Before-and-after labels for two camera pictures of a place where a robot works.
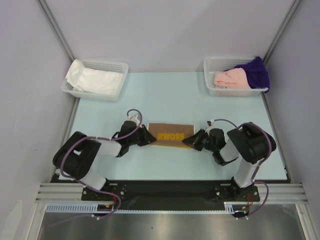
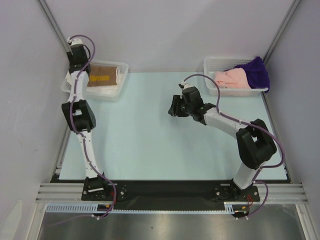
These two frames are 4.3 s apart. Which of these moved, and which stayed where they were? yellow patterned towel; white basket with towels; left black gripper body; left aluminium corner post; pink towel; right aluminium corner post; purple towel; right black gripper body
Moved: left black gripper body; right black gripper body; yellow patterned towel
Stayed: white basket with towels; right aluminium corner post; purple towel; pink towel; left aluminium corner post
